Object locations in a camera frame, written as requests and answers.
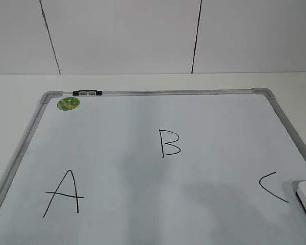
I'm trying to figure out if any round green magnet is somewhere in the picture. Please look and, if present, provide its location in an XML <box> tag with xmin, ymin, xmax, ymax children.
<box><xmin>57</xmin><ymin>97</ymin><xmax>80</xmax><ymax>111</ymax></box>

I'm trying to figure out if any white aluminium-framed whiteboard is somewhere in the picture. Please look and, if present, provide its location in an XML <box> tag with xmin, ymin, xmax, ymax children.
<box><xmin>0</xmin><ymin>88</ymin><xmax>306</xmax><ymax>244</ymax></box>

